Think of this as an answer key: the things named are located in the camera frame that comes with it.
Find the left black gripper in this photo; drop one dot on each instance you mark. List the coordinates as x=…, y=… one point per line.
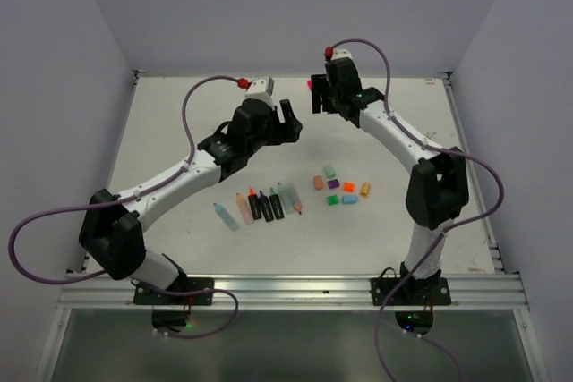
x=290, y=129

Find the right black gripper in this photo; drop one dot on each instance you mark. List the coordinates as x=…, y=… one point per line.
x=320, y=82

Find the orange pastel cap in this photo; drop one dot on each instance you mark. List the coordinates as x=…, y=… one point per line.
x=318, y=182

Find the green pastel cap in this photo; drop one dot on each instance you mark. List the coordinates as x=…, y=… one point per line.
x=330, y=171

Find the purple cap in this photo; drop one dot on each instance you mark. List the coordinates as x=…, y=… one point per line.
x=333, y=184

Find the green cap black highlighter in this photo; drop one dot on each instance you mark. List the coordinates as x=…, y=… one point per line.
x=275, y=204

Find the orange cap black highlighter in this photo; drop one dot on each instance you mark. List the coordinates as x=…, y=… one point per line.
x=255, y=205

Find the purple black highlighter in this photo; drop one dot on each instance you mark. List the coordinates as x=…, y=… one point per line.
x=266, y=209

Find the orange neon cap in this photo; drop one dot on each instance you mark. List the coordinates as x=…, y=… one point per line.
x=349, y=187

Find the green neon cap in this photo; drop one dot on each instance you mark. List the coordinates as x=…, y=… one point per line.
x=332, y=200

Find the light blue cap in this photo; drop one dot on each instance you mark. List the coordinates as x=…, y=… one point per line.
x=348, y=199

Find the yellow pastel cap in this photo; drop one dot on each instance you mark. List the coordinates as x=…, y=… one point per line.
x=365, y=189

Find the light blue highlighter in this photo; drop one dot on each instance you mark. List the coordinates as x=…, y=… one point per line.
x=225, y=217

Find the green pastel highlighter body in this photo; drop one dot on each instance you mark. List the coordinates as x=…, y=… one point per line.
x=285, y=200

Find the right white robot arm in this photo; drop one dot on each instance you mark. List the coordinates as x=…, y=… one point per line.
x=437, y=188

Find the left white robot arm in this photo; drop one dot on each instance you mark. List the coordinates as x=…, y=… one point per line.
x=114, y=226

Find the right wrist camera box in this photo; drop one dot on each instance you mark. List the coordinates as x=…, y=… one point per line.
x=341, y=53

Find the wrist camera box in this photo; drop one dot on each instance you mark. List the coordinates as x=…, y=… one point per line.
x=341, y=53
x=261, y=89

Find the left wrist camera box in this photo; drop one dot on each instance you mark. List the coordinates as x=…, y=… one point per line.
x=261, y=89

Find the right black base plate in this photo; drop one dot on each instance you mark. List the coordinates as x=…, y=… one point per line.
x=413, y=293

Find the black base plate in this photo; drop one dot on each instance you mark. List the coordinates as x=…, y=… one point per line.
x=184, y=291
x=413, y=293

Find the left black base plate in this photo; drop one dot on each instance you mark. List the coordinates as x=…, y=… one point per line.
x=184, y=291

